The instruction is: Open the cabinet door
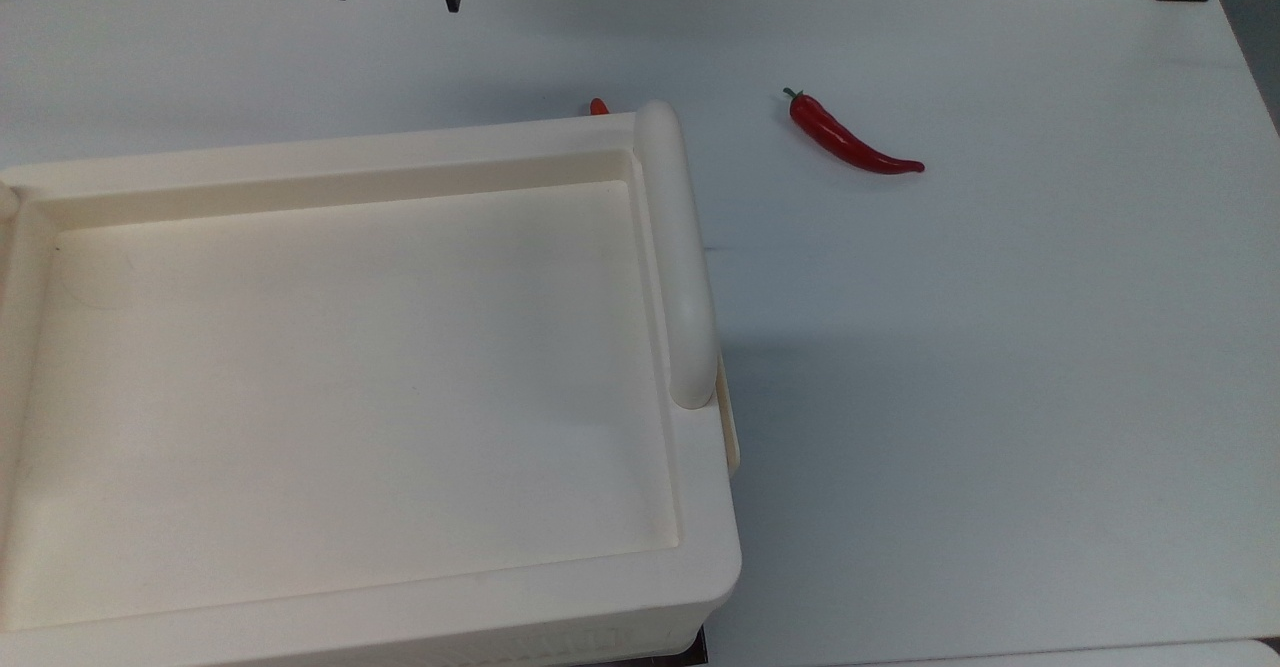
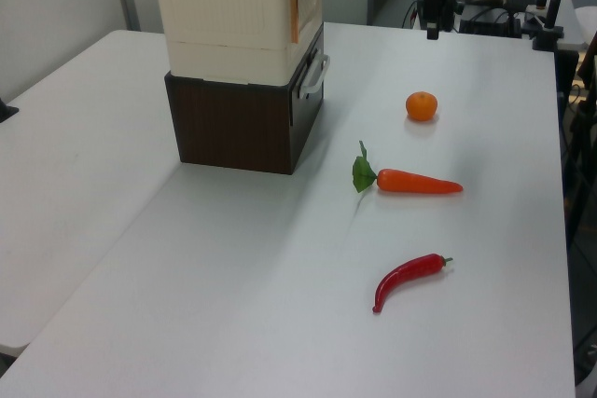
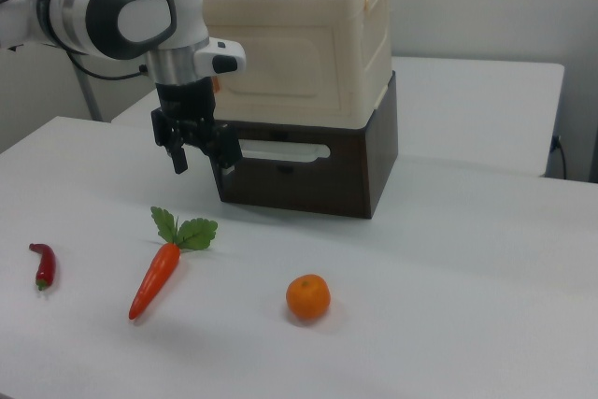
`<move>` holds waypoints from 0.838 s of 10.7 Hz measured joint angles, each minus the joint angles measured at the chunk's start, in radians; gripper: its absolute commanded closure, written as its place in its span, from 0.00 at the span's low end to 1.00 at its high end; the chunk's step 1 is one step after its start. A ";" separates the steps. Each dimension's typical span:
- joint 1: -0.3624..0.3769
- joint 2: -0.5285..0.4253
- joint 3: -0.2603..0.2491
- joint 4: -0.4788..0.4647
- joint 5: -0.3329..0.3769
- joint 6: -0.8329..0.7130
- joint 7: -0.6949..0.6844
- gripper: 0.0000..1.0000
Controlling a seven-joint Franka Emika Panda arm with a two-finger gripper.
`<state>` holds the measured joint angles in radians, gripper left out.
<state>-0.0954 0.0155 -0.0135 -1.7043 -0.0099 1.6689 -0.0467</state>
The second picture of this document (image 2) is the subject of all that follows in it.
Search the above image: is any dark brown drawer box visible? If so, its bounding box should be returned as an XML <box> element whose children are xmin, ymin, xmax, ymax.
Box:
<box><xmin>163</xmin><ymin>24</ymin><xmax>326</xmax><ymax>176</ymax></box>

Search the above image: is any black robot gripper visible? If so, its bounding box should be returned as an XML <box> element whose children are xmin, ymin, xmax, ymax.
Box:
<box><xmin>422</xmin><ymin>0</ymin><xmax>458</xmax><ymax>41</ymax></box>

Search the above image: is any copper door handle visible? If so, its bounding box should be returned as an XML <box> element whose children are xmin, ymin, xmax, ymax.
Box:
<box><xmin>289</xmin><ymin>0</ymin><xmax>301</xmax><ymax>46</ymax></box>

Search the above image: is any red toy chili pepper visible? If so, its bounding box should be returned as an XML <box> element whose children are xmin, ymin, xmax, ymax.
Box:
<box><xmin>371</xmin><ymin>253</ymin><xmax>454</xmax><ymax>315</ymax></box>

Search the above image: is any orange toy carrot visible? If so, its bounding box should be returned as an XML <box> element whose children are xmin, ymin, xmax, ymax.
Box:
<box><xmin>351</xmin><ymin>140</ymin><xmax>465</xmax><ymax>196</ymax></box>

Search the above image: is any black control box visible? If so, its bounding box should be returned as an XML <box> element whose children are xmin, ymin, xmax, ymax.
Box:
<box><xmin>458</xmin><ymin>5</ymin><xmax>522</xmax><ymax>38</ymax></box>

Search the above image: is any cream plastic cabinet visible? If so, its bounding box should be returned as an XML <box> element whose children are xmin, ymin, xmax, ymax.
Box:
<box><xmin>148</xmin><ymin>0</ymin><xmax>325</xmax><ymax>86</ymax></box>

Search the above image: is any black table clamp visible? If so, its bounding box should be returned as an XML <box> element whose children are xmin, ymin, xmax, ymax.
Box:
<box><xmin>0</xmin><ymin>97</ymin><xmax>21</xmax><ymax>124</ymax></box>

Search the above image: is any black pole clamp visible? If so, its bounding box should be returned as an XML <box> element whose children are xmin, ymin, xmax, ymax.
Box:
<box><xmin>531</xmin><ymin>24</ymin><xmax>566</xmax><ymax>52</ymax></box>

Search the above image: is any orange mandarin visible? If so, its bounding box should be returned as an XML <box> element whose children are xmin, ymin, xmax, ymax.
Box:
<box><xmin>405</xmin><ymin>90</ymin><xmax>439</xmax><ymax>123</ymax></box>

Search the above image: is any white drawer handle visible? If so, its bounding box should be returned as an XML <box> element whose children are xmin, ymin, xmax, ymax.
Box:
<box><xmin>298</xmin><ymin>52</ymin><xmax>332</xmax><ymax>101</ymax></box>

